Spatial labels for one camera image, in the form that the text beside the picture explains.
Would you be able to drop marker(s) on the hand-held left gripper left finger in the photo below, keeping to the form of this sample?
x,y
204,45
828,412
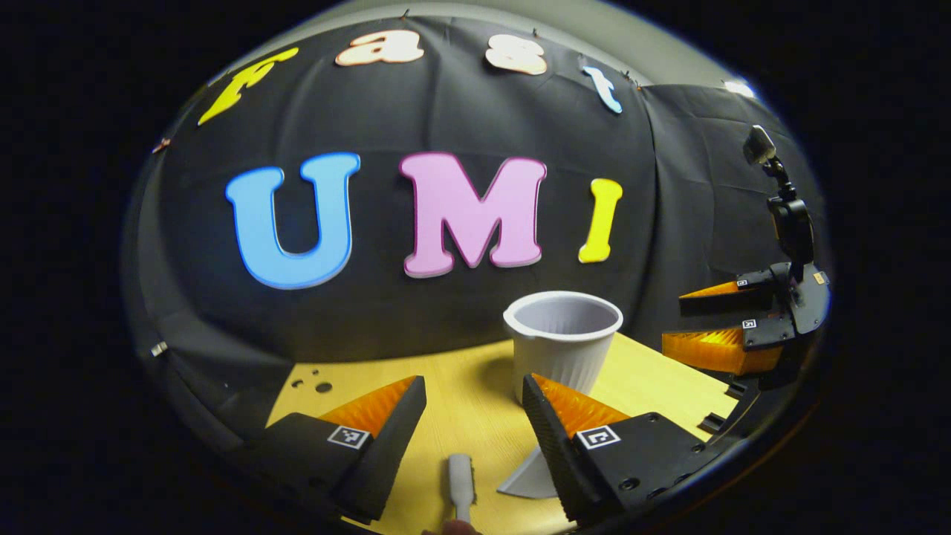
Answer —
x,y
386,453

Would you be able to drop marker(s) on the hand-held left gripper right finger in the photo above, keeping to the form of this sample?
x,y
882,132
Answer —
x,y
550,438

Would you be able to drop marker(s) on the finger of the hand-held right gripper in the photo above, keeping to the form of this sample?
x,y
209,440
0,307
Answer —
x,y
713,351
732,299

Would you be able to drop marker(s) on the grey dustpan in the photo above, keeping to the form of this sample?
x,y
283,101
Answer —
x,y
531,479

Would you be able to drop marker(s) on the small grey broom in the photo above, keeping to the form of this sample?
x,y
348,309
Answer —
x,y
461,483

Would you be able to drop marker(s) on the yellow wooden desktop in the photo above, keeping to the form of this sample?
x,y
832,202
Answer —
x,y
461,409

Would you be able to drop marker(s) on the ceiling light panel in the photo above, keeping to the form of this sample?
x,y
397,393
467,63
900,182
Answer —
x,y
739,88

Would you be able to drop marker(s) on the silver cloth clip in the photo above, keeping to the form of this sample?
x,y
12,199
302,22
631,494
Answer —
x,y
158,348

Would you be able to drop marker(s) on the black backdrop cloth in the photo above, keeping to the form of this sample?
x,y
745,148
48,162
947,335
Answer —
x,y
416,111

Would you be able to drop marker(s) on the orange cloth clip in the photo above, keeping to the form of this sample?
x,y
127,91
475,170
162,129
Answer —
x,y
160,145

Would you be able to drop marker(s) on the black desk edge bracket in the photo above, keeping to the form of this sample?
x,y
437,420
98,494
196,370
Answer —
x,y
735,389
711,423

